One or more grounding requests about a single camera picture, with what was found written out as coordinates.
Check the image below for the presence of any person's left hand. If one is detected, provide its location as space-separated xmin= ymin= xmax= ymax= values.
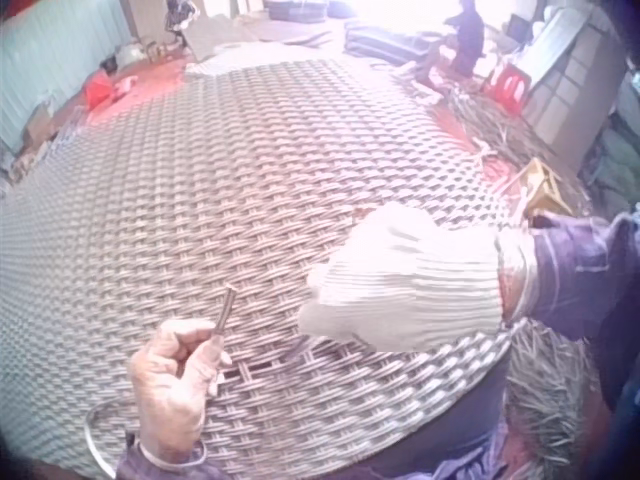
xmin=127 ymin=318 xmax=234 ymax=462

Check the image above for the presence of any person's right hand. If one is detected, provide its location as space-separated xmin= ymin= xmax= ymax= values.
xmin=298 ymin=203 xmax=504 ymax=352

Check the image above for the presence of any grey rattan strip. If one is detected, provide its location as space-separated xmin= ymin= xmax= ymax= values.
xmin=286 ymin=336 xmax=314 ymax=362
xmin=213 ymin=282 xmax=239 ymax=347

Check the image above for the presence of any round woven rattan panel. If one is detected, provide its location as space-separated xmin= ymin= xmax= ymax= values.
xmin=0 ymin=58 xmax=532 ymax=479

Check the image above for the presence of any heap of loose rattan strips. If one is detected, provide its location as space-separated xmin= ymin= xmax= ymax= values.
xmin=429 ymin=82 xmax=589 ymax=206
xmin=503 ymin=319 xmax=604 ymax=476

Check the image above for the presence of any yellow wooden box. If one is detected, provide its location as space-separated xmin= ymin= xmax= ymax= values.
xmin=507 ymin=157 xmax=569 ymax=217

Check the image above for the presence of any white woven panel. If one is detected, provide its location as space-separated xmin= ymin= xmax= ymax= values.
xmin=185 ymin=41 xmax=354 ymax=77

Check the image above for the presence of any stack of dark cushions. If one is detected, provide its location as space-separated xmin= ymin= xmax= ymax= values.
xmin=342 ymin=18 xmax=454 ymax=64

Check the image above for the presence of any grey metal hoop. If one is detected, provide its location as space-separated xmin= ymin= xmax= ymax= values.
xmin=83 ymin=399 xmax=209 ymax=474

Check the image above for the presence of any red plastic stool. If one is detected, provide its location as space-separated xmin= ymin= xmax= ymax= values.
xmin=480 ymin=63 xmax=532 ymax=115

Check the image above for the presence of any red plastic bag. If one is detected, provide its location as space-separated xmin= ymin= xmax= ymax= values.
xmin=83 ymin=68 xmax=120 ymax=107

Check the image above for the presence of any white bag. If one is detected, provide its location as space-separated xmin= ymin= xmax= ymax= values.
xmin=115 ymin=41 xmax=154 ymax=67

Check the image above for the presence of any stack of white cartons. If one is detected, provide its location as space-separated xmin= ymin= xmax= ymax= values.
xmin=522 ymin=7 xmax=629 ymax=149

